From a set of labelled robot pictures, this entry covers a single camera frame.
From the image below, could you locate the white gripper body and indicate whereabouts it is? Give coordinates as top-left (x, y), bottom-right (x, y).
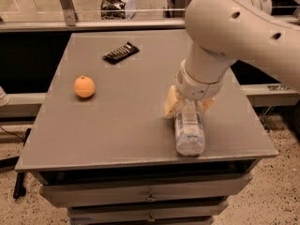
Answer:
top-left (175, 61), bottom-right (224, 101)

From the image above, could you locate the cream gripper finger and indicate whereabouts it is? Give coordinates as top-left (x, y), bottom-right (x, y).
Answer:
top-left (202, 97), bottom-right (215, 113)
top-left (164, 85), bottom-right (183, 119)

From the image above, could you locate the clear blue-labelled plastic bottle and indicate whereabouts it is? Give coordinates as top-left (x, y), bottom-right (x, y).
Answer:
top-left (174, 101), bottom-right (205, 157)

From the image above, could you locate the black white robot base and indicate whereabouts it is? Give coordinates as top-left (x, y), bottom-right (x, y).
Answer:
top-left (100, 0), bottom-right (136, 20)

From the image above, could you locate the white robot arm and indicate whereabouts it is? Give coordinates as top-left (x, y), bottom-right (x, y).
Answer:
top-left (165, 0), bottom-right (300, 118)

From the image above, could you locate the black snack bar wrapper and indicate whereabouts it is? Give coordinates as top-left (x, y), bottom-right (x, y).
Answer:
top-left (102, 42), bottom-right (140, 65)

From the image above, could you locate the grey drawer cabinet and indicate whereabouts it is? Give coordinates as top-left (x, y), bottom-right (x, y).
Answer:
top-left (14, 28), bottom-right (278, 225)

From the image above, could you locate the top grey drawer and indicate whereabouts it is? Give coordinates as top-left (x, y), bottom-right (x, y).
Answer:
top-left (40, 172), bottom-right (252, 207)

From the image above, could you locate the grey drawer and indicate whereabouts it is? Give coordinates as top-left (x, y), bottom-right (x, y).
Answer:
top-left (68, 200), bottom-right (228, 225)
top-left (40, 172), bottom-right (252, 207)

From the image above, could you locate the orange fruit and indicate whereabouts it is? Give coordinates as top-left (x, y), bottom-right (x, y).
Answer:
top-left (74, 76), bottom-right (96, 98)

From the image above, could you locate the white object at left edge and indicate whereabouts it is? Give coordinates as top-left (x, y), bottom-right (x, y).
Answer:
top-left (0, 86), bottom-right (9, 106)

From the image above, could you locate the black floor stand leg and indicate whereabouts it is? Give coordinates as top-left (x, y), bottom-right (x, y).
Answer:
top-left (0, 128), bottom-right (31, 200)

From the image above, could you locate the metal railing frame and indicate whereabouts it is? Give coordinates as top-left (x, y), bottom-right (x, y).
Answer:
top-left (0, 0), bottom-right (300, 33)

